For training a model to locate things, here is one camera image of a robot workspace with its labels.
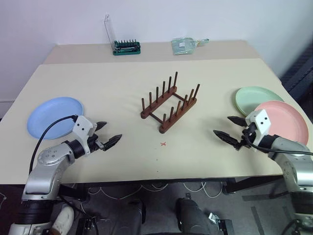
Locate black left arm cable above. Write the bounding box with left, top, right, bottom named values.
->
left=28, top=115, right=78, bottom=175

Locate white rounded shoe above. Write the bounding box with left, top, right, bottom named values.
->
left=52, top=204, right=75, bottom=234

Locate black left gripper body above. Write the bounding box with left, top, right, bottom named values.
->
left=87, top=133, right=106, bottom=153

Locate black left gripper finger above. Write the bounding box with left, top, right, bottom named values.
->
left=103, top=134, right=123, bottom=152
left=95, top=120, right=109, bottom=132

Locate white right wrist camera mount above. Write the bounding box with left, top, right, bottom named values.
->
left=245, top=109, right=272, bottom=147

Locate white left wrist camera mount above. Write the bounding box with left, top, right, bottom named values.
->
left=72, top=115, right=99, bottom=154

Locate metal bracket with bolts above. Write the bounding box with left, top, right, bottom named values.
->
left=207, top=211, right=233, bottom=233

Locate pink red plate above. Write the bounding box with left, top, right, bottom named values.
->
left=253, top=100, right=309, bottom=146

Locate black table frame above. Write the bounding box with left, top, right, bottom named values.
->
left=58, top=176, right=286, bottom=202

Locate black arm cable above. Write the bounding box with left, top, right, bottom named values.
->
left=28, top=115, right=78, bottom=175
left=244, top=126, right=313, bottom=156

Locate brown wooden dish rack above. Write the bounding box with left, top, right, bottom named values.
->
left=140, top=70, right=201, bottom=134

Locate green plate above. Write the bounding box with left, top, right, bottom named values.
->
left=235, top=86, right=286, bottom=118

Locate blue plate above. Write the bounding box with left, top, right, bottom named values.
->
left=26, top=96, right=86, bottom=141

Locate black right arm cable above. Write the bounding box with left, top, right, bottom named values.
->
left=244, top=126, right=313, bottom=156

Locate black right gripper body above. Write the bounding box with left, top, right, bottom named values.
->
left=234, top=123, right=258, bottom=151

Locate large dark rounded shape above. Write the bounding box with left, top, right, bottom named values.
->
left=175, top=197, right=211, bottom=235

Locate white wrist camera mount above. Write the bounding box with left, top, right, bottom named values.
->
left=72, top=115, right=99, bottom=154
left=245, top=109, right=272, bottom=147

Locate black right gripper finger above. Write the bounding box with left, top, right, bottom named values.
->
left=227, top=116, right=246, bottom=127
left=213, top=130, right=240, bottom=145

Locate green screwdriver bit set case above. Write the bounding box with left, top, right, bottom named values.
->
left=104, top=12, right=142, bottom=56

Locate white floor cable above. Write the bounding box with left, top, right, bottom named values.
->
left=87, top=181, right=224, bottom=198

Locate black padded object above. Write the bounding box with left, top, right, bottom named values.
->
left=279, top=40, right=313, bottom=109

